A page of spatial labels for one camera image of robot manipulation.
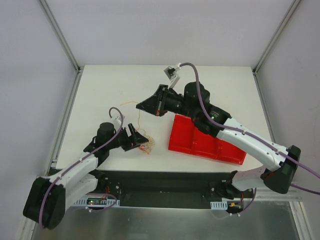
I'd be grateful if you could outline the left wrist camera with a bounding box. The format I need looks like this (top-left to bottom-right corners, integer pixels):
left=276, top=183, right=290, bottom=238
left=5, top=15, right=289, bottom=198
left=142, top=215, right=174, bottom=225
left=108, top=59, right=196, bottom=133
left=112, top=115, right=125, bottom=129

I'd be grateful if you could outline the right white cable duct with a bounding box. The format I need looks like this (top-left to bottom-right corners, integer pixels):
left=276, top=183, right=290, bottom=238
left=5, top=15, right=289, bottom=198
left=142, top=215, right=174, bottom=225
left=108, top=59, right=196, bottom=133
left=210, top=200, right=228, bottom=211

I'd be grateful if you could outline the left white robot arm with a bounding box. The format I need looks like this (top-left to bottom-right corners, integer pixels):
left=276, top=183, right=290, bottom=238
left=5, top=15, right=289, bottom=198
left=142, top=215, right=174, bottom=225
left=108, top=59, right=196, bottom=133
left=22, top=122, right=149, bottom=230

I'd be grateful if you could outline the aluminium rail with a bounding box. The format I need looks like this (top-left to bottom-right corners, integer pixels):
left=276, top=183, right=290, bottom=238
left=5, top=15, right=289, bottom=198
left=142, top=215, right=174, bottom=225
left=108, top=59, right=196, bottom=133
left=255, top=187, right=302, bottom=202

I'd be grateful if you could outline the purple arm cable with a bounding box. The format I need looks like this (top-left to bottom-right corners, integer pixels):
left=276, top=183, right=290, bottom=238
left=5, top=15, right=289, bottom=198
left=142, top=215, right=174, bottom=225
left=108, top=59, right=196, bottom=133
left=178, top=62, right=320, bottom=196
left=38, top=107, right=126, bottom=230

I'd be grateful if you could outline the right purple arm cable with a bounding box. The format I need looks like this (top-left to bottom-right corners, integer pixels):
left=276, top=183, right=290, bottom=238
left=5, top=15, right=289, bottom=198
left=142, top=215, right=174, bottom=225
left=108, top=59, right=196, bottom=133
left=178, top=62, right=320, bottom=196

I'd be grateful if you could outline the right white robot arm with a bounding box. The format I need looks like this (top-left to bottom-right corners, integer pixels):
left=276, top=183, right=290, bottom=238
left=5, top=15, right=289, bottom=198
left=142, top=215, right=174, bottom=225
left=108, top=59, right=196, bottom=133
left=136, top=82, right=301, bottom=200

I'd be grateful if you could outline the yellow cable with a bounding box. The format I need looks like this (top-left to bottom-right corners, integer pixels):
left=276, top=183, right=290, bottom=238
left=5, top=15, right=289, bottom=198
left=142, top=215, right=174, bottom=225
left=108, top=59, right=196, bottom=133
left=119, top=100, right=141, bottom=132

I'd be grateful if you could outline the red three-compartment bin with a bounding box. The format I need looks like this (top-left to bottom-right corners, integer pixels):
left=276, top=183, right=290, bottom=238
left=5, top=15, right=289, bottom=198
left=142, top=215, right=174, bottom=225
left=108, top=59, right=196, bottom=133
left=168, top=114, right=247, bottom=166

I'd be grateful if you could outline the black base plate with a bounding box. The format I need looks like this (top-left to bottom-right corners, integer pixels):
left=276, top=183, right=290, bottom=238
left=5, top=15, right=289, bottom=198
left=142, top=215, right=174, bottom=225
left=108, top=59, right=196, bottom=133
left=49, top=168, right=253, bottom=208

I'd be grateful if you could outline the white cable duct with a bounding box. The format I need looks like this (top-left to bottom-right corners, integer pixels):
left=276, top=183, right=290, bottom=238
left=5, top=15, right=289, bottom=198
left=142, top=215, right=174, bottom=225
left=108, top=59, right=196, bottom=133
left=210, top=200, right=228, bottom=211
left=72, top=197, right=120, bottom=208

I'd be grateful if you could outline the left aluminium frame post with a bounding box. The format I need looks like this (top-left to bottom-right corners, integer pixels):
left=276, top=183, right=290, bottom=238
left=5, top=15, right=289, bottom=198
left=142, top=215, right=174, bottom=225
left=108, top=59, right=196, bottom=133
left=37, top=0, right=85, bottom=74

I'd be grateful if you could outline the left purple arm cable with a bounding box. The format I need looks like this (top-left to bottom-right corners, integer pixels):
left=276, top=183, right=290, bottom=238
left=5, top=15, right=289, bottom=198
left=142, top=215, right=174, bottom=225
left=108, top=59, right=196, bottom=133
left=38, top=107, right=126, bottom=230

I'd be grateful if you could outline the left white cable duct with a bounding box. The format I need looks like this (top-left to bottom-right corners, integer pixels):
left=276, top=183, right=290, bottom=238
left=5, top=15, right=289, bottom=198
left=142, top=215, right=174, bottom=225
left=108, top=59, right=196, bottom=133
left=72, top=197, right=120, bottom=208

